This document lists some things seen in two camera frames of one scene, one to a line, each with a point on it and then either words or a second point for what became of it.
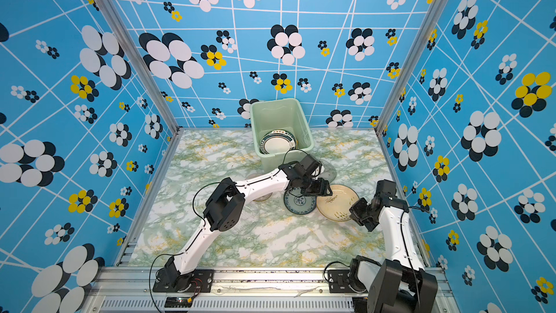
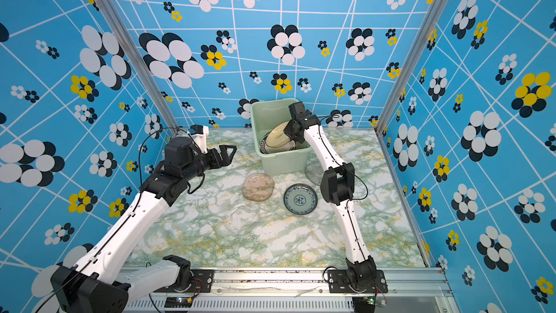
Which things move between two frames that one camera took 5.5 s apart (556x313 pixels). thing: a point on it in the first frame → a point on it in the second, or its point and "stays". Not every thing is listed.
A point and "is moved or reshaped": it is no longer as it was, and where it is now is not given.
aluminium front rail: x=130 y=290 stays
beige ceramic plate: x=337 y=206 is moved or reshaped
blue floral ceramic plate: x=297 y=203 stays
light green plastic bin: x=281 y=130 stays
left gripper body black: x=313 y=187 → x=210 y=161
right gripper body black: x=363 y=211 → x=291 y=130
